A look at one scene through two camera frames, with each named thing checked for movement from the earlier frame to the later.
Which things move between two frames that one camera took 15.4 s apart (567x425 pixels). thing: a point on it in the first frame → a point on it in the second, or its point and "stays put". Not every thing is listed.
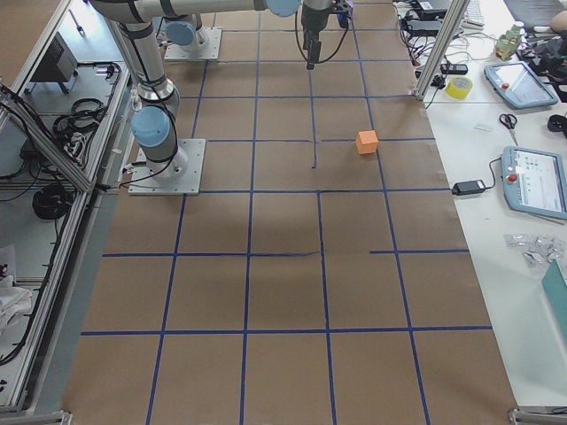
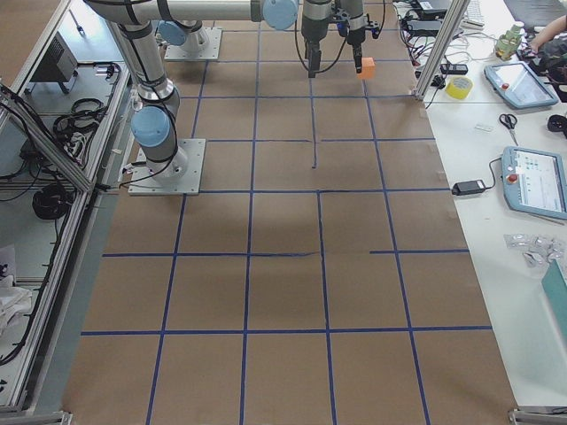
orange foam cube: x=367 y=142 → x=368 y=68
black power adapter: x=468 y=188 stays put
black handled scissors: x=508 y=120 stays put
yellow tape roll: x=458 y=87 stays put
